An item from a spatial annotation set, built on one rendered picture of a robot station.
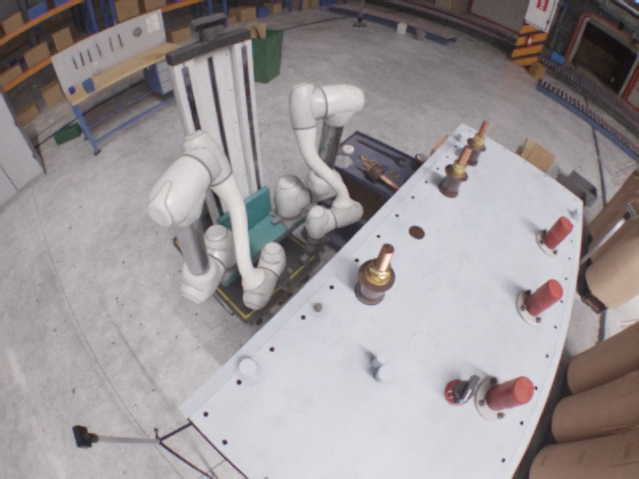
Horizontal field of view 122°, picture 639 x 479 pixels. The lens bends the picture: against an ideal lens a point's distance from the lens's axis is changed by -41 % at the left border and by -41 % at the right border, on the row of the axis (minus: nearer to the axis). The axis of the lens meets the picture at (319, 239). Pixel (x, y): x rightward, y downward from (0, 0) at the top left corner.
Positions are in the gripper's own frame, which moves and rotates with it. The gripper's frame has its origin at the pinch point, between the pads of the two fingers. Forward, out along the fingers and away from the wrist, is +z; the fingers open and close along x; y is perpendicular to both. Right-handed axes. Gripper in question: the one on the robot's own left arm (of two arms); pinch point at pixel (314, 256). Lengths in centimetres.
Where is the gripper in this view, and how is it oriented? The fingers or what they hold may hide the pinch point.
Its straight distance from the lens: 166.6
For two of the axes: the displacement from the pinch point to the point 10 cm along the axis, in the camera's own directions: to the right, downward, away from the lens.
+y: 7.5, 5.6, -3.6
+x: 6.7, -5.9, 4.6
